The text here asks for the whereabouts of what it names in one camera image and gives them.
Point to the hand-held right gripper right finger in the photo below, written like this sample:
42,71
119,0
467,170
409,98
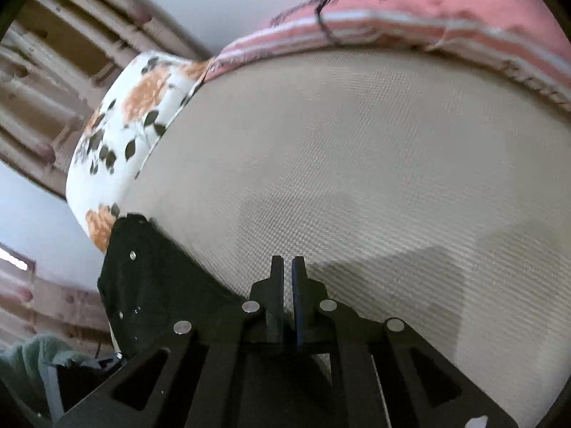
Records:
298,296

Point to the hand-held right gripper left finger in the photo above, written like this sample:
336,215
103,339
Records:
276,287

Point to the black pants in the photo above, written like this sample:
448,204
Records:
147,285

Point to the white orange floral pillow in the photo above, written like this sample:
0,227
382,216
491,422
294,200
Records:
120,178

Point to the green towel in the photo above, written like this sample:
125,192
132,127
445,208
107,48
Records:
26,361

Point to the pink tree print pillow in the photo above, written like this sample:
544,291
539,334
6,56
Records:
446,4

